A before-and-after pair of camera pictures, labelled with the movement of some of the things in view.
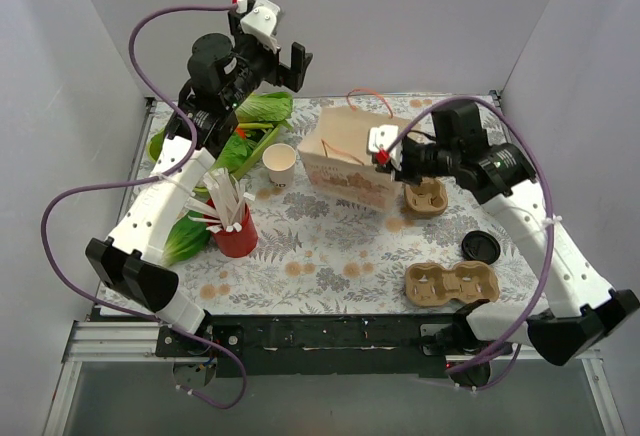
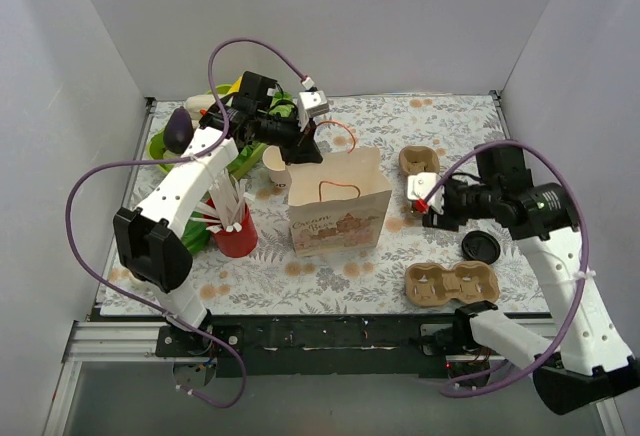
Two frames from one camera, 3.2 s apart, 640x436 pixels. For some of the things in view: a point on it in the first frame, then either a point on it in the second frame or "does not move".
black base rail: [317, 346] does not move
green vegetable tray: [155, 144] does not move
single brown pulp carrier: [432, 284] does not move
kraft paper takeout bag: [335, 153] -> [341, 204]
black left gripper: [284, 68] -> [298, 141]
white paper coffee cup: [279, 159] does not move
